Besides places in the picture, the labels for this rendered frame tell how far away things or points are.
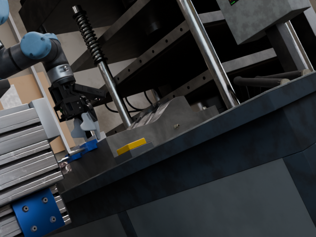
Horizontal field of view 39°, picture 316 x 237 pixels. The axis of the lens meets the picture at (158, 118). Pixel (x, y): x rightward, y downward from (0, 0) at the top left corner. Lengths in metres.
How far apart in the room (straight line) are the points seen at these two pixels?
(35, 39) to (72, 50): 4.28
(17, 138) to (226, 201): 0.47
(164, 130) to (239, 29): 0.71
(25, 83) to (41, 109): 4.11
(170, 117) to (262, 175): 0.61
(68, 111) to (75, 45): 4.31
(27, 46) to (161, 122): 0.48
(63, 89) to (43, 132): 0.45
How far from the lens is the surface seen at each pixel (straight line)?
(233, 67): 2.11
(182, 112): 1.54
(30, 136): 0.96
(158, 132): 1.44
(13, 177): 0.92
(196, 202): 1.10
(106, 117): 5.42
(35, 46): 1.31
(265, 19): 1.91
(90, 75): 5.55
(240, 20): 1.98
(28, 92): 5.06
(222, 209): 1.06
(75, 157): 1.46
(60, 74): 1.40
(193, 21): 1.98
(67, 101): 1.37
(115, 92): 2.52
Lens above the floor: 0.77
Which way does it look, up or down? 5 degrees up
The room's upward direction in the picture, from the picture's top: 25 degrees counter-clockwise
